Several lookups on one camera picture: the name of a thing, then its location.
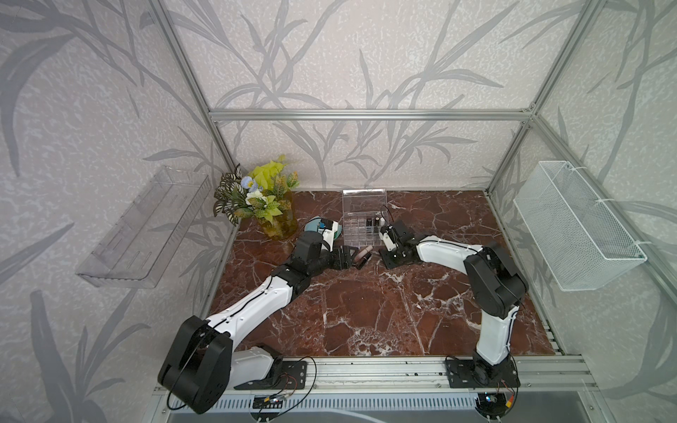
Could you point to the white wire mesh basket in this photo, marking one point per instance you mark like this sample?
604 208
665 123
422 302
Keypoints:
582 241

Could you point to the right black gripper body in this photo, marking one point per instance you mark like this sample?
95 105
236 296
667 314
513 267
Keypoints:
391 259

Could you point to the teal toy shovel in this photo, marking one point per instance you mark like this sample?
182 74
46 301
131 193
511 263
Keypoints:
312 224

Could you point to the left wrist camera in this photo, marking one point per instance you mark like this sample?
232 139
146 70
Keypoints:
329 230

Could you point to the clear plastic wall shelf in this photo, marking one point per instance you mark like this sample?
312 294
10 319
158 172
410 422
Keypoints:
136 252

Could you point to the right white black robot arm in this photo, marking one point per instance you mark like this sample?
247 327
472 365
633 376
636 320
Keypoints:
496 283

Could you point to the clear acrylic lipstick organizer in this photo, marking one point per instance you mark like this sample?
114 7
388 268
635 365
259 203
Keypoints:
358 208

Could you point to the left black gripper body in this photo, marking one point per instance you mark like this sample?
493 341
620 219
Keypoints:
327 261

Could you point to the electronics board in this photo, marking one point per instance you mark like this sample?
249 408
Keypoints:
267 403
494 407

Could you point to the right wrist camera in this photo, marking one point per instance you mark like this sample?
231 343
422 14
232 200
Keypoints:
389 237

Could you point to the right electronics board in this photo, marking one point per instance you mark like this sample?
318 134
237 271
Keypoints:
494 407

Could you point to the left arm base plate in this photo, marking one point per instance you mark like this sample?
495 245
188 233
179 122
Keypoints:
264 368

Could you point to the aluminium front rail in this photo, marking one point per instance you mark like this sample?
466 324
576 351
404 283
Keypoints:
427 374

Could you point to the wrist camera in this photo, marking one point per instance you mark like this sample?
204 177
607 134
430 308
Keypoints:
329 230
389 237

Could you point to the rose gold lipstick tube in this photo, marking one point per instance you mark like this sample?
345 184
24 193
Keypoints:
362 257

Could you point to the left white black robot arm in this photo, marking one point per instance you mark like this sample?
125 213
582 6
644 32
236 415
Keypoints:
204 360

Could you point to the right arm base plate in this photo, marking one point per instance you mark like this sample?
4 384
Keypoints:
476 373

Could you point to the artificial flowers in yellow vase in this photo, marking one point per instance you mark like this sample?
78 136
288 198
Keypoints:
265 195

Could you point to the left electronics board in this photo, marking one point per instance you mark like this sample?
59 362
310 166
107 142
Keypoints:
267 403

